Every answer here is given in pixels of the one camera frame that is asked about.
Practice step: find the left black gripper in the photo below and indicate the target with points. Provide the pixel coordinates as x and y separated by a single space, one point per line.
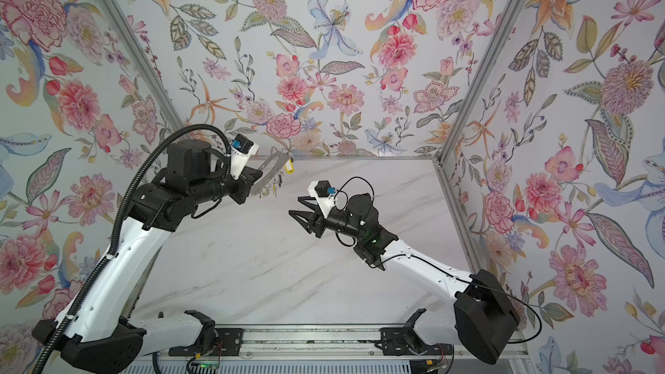
245 181

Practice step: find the steel key holder plate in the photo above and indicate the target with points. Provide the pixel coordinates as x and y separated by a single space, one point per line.
272 170

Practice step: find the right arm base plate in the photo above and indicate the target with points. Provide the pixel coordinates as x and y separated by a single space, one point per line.
402 341

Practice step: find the left corner aluminium profile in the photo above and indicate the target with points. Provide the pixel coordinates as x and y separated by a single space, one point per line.
111 39

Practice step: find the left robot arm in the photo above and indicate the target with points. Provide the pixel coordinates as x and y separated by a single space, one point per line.
93 332

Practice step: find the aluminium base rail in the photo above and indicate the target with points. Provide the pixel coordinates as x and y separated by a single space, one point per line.
327 342

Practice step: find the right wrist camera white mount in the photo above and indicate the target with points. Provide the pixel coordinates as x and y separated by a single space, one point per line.
324 195

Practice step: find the large yellow key tag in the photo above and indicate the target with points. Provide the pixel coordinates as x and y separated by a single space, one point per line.
289 167

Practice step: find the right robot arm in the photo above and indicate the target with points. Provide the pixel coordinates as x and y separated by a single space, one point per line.
478 313

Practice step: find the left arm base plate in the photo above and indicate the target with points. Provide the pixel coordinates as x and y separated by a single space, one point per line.
226 342

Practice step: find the right corner aluminium profile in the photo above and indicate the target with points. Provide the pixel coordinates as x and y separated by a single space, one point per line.
486 67

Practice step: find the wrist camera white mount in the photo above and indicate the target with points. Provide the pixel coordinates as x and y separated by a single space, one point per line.
242 149
324 195

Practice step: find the corner aluminium profile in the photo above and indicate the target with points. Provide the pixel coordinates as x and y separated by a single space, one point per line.
111 39
486 67

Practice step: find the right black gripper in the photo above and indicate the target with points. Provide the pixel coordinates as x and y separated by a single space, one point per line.
319 223

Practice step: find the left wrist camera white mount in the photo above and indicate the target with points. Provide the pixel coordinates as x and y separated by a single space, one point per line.
242 149

